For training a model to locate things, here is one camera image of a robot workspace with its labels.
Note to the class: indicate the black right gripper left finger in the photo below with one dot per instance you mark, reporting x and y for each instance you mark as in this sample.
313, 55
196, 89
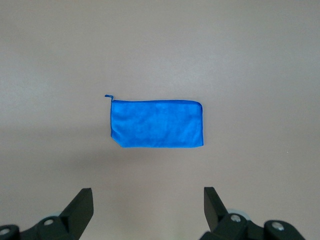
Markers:
75, 212

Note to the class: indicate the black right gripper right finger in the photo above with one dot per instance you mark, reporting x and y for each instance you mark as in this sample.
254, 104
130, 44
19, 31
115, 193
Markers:
215, 212

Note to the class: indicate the blue microfibre towel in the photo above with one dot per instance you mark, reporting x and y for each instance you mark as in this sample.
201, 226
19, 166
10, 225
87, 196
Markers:
157, 122

